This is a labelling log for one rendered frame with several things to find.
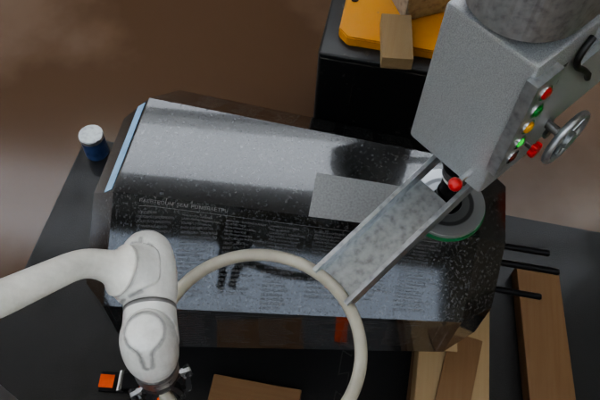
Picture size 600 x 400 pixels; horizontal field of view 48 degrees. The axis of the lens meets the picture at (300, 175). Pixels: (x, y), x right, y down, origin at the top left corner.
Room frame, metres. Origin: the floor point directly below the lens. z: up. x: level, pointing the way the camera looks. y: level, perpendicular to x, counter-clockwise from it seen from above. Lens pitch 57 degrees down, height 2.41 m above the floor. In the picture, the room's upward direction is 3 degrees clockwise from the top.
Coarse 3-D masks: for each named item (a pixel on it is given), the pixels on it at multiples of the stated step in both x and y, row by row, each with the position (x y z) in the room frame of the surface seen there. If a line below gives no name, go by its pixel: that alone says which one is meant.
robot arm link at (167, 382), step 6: (174, 372) 0.38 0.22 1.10; (168, 378) 0.37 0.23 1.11; (174, 378) 0.38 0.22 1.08; (138, 384) 0.37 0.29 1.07; (144, 384) 0.36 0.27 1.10; (150, 384) 0.36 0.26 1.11; (156, 384) 0.36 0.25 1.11; (162, 384) 0.36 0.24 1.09; (168, 384) 0.37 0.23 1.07; (150, 390) 0.36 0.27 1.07; (156, 390) 0.36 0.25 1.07
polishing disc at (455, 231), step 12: (432, 180) 1.03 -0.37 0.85; (480, 192) 1.00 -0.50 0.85; (468, 204) 0.95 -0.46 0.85; (480, 204) 0.96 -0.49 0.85; (456, 216) 0.92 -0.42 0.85; (468, 216) 0.92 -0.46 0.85; (480, 216) 0.92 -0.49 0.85; (444, 228) 0.88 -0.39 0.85; (456, 228) 0.88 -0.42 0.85; (468, 228) 0.88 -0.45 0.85
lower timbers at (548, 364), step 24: (528, 288) 1.07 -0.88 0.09; (552, 288) 1.08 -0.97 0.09; (528, 312) 0.98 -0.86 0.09; (552, 312) 0.98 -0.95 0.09; (528, 336) 0.89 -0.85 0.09; (552, 336) 0.89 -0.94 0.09; (528, 360) 0.80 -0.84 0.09; (552, 360) 0.80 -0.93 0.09; (408, 384) 0.71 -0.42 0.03; (528, 384) 0.71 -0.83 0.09; (552, 384) 0.72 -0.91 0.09
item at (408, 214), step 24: (432, 168) 0.97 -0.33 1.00; (408, 192) 0.91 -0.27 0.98; (432, 192) 0.90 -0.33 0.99; (384, 216) 0.85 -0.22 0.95; (408, 216) 0.84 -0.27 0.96; (432, 216) 0.82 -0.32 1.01; (360, 240) 0.79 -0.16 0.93; (384, 240) 0.78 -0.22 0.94; (408, 240) 0.76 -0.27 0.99; (336, 264) 0.73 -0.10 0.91; (360, 264) 0.73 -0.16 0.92; (384, 264) 0.71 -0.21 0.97; (360, 288) 0.65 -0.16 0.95
